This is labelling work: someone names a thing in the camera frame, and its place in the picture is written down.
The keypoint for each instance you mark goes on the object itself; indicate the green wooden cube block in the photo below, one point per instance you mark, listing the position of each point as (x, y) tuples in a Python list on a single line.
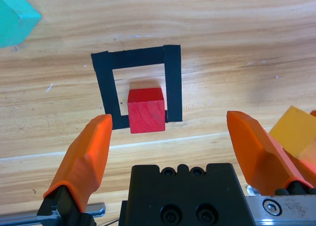
[(12, 21)]

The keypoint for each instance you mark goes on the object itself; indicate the red wooden cube block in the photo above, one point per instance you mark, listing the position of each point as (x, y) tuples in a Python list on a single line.
[(146, 112)]

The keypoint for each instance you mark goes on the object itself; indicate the black tape square outline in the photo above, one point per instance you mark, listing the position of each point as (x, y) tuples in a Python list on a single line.
[(172, 83)]

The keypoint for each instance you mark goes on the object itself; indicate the yellow wooden cube block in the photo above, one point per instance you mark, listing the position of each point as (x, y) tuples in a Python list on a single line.
[(293, 129)]

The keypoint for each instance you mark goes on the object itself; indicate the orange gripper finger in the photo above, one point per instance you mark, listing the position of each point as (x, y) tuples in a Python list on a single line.
[(84, 161), (308, 169), (314, 113), (259, 157)]

